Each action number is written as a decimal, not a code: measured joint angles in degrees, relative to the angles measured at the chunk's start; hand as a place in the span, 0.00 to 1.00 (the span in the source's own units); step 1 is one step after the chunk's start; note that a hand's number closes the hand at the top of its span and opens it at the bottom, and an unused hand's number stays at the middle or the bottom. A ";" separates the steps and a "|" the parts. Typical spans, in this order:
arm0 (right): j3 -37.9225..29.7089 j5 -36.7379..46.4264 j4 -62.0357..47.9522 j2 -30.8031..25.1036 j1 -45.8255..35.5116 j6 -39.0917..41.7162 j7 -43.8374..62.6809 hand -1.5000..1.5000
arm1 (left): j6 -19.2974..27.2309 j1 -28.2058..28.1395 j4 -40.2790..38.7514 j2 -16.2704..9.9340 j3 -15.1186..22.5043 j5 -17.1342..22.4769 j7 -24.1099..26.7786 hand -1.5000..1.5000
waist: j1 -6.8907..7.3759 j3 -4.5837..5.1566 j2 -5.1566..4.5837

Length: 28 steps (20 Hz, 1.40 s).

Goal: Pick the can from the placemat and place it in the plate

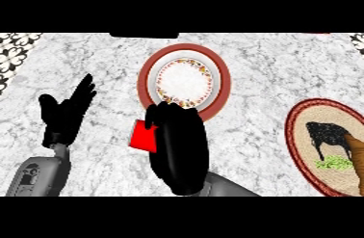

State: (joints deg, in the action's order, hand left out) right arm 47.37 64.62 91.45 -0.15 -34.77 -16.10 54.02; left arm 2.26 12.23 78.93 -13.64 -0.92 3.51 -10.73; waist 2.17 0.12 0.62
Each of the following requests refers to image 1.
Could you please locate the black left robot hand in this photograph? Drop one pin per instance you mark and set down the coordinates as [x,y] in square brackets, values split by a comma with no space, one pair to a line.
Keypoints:
[67,115]

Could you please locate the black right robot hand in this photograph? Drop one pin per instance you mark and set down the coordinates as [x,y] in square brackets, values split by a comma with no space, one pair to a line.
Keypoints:
[182,145]

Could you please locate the red can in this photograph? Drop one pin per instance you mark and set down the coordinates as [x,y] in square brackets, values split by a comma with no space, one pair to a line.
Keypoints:
[144,138]

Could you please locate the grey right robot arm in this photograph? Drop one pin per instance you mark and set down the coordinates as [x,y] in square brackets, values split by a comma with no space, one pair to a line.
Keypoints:
[228,186]

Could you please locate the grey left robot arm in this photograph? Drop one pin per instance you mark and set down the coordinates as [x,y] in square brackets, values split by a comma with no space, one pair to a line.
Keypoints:
[45,174]

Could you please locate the white plate with red rim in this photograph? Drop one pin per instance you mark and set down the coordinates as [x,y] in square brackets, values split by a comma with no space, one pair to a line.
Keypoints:
[185,79]

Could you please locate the round woven placemat with picture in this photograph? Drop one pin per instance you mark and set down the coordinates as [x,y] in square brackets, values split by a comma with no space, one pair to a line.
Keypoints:
[328,145]

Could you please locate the black and white patterned cloth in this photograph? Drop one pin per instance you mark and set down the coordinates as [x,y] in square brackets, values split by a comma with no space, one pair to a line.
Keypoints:
[359,42]
[14,54]

